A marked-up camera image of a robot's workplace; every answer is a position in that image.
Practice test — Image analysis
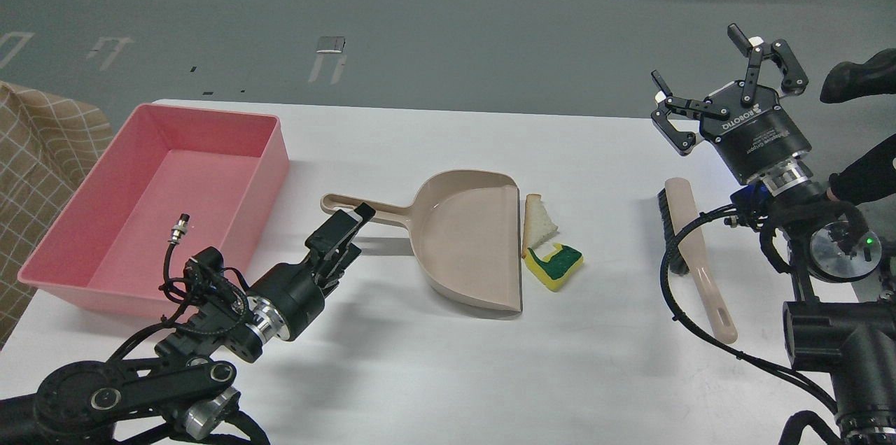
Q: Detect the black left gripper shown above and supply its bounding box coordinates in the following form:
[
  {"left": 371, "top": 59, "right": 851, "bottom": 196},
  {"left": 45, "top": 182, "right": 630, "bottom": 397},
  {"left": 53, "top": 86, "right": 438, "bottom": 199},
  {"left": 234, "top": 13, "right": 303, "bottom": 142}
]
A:
[{"left": 247, "top": 202, "right": 377, "bottom": 342}]

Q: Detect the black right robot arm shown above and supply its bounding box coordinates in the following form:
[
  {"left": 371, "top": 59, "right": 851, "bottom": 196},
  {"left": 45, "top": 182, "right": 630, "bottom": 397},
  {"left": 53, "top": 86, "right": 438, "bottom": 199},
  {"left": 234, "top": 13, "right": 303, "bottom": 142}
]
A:
[{"left": 652, "top": 23, "right": 894, "bottom": 444}]

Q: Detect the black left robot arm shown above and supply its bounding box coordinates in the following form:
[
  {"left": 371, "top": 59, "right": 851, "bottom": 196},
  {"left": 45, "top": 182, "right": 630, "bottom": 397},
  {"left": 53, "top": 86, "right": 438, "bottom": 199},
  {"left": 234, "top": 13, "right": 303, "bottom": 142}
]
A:
[{"left": 2, "top": 203, "right": 375, "bottom": 444}]

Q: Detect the person in black clothing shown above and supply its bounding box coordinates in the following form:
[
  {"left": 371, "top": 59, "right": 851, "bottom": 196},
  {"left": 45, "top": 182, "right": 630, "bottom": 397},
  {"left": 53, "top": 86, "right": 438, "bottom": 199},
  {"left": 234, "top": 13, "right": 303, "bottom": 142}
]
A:
[{"left": 819, "top": 48, "right": 896, "bottom": 204}]

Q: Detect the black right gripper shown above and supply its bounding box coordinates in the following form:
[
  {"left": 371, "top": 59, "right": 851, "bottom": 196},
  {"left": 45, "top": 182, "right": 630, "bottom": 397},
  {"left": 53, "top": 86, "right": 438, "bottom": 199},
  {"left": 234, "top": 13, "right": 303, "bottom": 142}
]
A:
[{"left": 650, "top": 23, "right": 812, "bottom": 185}]

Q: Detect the beige hand brush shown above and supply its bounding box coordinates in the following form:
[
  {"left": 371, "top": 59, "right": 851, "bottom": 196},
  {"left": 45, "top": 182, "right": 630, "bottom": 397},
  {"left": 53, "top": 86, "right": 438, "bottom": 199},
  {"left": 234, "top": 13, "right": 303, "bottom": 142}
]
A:
[{"left": 658, "top": 177, "right": 737, "bottom": 345}]

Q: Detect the pink plastic bin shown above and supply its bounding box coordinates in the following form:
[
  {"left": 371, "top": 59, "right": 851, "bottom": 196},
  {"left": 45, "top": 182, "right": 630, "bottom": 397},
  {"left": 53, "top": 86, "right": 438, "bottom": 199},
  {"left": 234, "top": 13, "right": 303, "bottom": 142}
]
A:
[{"left": 18, "top": 104, "right": 289, "bottom": 318}]

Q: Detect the beige plastic dustpan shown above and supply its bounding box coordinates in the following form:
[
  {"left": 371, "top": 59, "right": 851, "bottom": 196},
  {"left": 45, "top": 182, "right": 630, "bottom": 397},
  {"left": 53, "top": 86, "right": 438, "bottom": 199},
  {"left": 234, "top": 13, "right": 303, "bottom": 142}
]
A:
[{"left": 320, "top": 169, "right": 524, "bottom": 313}]

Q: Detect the yellow green sponge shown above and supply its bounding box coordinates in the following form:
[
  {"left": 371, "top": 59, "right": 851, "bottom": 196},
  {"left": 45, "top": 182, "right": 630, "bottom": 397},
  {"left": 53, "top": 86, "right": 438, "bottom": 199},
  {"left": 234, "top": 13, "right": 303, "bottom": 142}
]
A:
[{"left": 524, "top": 242, "right": 585, "bottom": 292}]

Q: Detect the beige checkered cloth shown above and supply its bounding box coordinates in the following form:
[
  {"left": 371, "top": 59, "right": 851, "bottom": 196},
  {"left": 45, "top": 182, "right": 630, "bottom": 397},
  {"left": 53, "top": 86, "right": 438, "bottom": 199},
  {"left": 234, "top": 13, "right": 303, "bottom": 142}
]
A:
[{"left": 1, "top": 82, "right": 114, "bottom": 345}]

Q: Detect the triangular bread slice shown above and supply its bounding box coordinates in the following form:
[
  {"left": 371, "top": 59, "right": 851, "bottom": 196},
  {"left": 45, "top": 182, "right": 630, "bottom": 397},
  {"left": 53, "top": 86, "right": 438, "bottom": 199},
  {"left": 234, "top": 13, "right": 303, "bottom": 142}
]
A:
[{"left": 520, "top": 194, "right": 558, "bottom": 259}]

